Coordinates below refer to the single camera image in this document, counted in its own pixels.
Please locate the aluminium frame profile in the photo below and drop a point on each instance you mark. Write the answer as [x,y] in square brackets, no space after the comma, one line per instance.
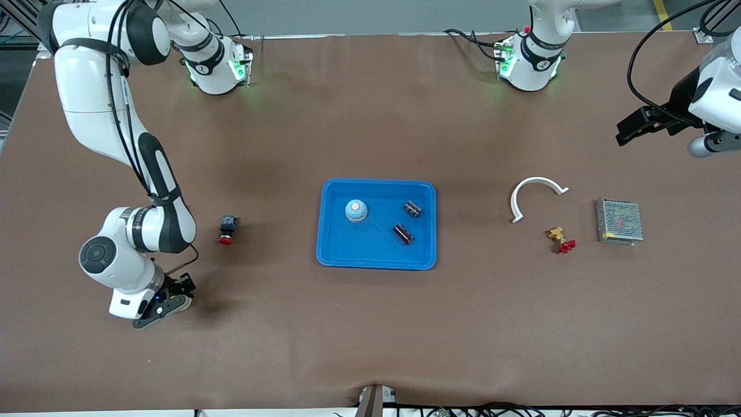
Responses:
[17,14]

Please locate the brass red valve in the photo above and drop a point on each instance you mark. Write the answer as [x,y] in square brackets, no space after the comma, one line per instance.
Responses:
[557,234]

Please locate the metal table edge bracket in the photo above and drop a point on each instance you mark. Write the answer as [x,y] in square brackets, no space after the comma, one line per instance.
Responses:
[370,402]

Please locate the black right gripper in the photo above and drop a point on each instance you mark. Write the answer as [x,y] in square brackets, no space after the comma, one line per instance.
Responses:
[175,286]

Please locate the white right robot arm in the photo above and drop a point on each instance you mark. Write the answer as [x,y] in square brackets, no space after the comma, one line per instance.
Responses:
[87,87]

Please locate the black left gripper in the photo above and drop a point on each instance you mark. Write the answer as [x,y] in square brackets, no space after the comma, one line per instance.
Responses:
[678,105]

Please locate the blue dome desk bell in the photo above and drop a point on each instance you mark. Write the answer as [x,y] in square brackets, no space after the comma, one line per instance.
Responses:
[356,211]
[186,303]

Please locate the blue plastic tray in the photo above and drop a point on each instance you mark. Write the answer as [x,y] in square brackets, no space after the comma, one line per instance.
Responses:
[370,246]

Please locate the perforated metal power supply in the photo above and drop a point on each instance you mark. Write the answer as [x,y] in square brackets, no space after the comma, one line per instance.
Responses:
[620,221]

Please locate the short dark electrolytic capacitor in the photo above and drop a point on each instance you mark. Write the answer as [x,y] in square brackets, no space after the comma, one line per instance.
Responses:
[413,208]

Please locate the long dark electrolytic capacitor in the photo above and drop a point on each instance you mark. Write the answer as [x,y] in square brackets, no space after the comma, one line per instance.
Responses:
[403,234]

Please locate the red mushroom push button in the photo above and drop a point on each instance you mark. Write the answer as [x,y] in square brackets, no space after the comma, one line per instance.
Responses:
[227,229]

